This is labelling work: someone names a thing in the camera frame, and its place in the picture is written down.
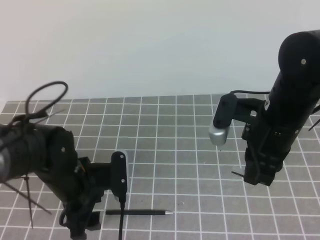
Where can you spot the black pen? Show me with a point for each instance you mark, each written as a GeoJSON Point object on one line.
{"type": "Point", "coordinates": [139, 212]}

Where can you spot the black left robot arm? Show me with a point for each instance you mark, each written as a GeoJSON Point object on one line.
{"type": "Point", "coordinates": [22, 151]}

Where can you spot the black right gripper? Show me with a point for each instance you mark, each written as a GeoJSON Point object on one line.
{"type": "Point", "coordinates": [269, 136]}

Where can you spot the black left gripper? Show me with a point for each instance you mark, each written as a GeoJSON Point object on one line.
{"type": "Point", "coordinates": [77, 182]}

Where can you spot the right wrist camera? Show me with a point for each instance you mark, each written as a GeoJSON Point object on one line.
{"type": "Point", "coordinates": [223, 116]}

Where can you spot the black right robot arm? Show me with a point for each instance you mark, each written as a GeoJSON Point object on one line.
{"type": "Point", "coordinates": [290, 102]}

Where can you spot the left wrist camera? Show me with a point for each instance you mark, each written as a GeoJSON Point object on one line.
{"type": "Point", "coordinates": [119, 175]}

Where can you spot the grey grid tablecloth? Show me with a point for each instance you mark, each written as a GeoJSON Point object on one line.
{"type": "Point", "coordinates": [172, 165]}

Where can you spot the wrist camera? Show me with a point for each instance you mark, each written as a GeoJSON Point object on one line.
{"type": "Point", "coordinates": [223, 116]}
{"type": "Point", "coordinates": [119, 175]}

